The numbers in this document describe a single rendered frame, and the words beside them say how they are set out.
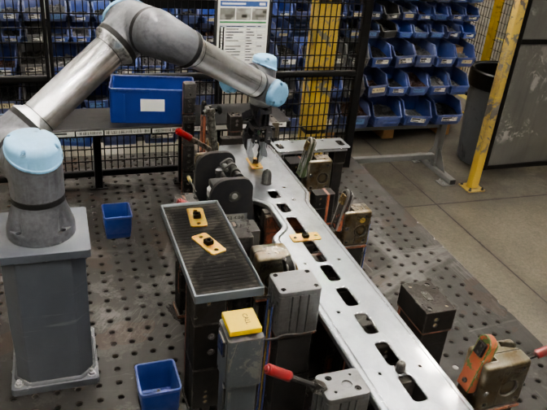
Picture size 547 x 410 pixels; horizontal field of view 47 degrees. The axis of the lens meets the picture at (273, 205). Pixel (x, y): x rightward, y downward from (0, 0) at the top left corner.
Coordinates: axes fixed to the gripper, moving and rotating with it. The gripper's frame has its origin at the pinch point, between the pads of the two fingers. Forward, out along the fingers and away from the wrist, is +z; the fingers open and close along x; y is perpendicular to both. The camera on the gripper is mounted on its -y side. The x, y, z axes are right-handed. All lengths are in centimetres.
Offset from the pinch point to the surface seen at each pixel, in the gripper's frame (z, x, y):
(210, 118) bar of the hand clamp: -15.5, -16.2, 1.5
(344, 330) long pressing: 2, -6, 86
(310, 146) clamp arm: -6.8, 16.3, 7.4
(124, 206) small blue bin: 26, -40, -21
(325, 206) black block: 7.9, 17.4, 21.8
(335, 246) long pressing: 2, 6, 53
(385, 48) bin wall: 9, 139, -164
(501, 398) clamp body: 4, 18, 109
